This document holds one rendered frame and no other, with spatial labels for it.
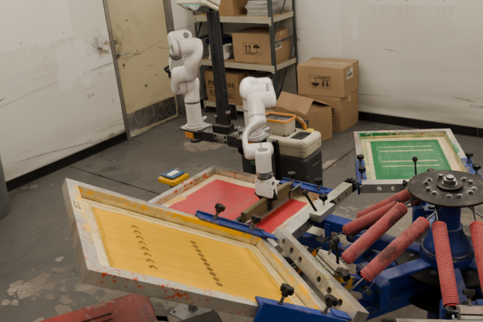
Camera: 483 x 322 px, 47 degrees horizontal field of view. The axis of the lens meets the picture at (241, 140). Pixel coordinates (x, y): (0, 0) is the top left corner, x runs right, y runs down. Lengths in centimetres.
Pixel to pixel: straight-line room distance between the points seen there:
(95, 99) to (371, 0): 325
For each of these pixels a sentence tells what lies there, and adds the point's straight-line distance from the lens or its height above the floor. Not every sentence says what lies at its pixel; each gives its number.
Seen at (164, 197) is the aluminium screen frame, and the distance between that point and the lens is 293.
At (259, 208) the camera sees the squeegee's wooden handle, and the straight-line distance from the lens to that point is 260.
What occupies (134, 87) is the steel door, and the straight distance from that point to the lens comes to 688.
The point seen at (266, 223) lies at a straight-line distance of 263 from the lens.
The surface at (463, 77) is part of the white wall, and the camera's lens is 614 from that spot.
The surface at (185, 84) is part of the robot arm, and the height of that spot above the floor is 142.
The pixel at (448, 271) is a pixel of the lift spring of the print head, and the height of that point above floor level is 117.
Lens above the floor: 226
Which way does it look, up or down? 21 degrees down
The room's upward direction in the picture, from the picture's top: 6 degrees counter-clockwise
